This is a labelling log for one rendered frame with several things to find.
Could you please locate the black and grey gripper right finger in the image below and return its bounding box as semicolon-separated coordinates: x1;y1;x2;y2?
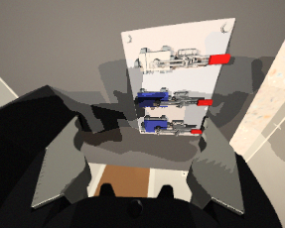
186;116;283;228

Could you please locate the white fixture plate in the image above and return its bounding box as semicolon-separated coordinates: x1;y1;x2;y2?
121;18;235;134

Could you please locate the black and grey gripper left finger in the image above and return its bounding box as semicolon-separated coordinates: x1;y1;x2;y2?
0;115;92;228

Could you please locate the red-handled toggle clamp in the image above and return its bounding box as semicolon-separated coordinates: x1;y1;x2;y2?
150;49;230;68

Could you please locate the toggle clamp with red handle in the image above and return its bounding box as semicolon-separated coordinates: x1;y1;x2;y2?
153;92;213;109
155;120;202;137

